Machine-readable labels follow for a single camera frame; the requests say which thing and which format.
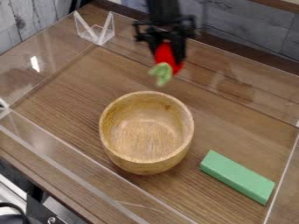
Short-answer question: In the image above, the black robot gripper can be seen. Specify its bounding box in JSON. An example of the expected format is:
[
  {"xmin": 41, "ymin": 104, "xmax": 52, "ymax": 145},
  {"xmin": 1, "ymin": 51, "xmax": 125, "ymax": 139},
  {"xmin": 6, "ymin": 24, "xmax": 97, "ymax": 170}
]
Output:
[{"xmin": 132, "ymin": 15, "xmax": 196, "ymax": 64}]

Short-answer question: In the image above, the red plush strawberry green stem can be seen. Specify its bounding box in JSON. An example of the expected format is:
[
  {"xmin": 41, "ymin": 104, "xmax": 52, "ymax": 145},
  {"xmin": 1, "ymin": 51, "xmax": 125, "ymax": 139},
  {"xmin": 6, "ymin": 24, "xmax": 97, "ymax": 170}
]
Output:
[{"xmin": 146, "ymin": 42, "xmax": 185, "ymax": 88}]

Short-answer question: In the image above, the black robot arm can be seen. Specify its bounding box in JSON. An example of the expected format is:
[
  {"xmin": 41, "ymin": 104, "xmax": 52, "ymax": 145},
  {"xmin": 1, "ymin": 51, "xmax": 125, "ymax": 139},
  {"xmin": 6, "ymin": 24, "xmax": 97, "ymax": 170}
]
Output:
[{"xmin": 132, "ymin": 0, "xmax": 196, "ymax": 64}]

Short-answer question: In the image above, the wooden bowl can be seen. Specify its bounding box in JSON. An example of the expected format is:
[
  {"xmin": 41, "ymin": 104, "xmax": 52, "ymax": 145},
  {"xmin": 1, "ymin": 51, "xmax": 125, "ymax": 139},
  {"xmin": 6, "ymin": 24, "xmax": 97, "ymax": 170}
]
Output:
[{"xmin": 97, "ymin": 91, "xmax": 194, "ymax": 175}]

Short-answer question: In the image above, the green rectangular block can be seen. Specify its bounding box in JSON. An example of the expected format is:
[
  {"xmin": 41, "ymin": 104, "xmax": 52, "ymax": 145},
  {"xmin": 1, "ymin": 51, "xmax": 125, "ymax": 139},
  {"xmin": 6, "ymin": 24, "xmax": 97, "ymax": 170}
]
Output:
[{"xmin": 200, "ymin": 150, "xmax": 276, "ymax": 206}]

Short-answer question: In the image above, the clear acrylic corner bracket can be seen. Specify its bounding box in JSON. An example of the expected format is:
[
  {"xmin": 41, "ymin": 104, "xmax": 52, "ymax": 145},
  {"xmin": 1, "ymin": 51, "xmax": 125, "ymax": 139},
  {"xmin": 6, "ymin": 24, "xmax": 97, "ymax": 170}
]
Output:
[{"xmin": 73, "ymin": 10, "xmax": 114, "ymax": 46}]

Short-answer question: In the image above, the black metal bracket with bolt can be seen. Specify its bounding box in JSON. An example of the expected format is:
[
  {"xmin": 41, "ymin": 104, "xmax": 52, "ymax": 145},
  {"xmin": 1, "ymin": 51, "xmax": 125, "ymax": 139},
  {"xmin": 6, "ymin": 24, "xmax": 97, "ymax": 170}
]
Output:
[{"xmin": 25, "ymin": 196, "xmax": 58, "ymax": 224}]

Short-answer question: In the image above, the black cable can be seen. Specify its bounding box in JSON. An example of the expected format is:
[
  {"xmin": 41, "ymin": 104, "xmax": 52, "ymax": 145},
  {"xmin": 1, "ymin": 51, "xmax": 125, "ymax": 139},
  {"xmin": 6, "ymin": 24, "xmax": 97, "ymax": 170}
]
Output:
[{"xmin": 0, "ymin": 202, "xmax": 35, "ymax": 224}]

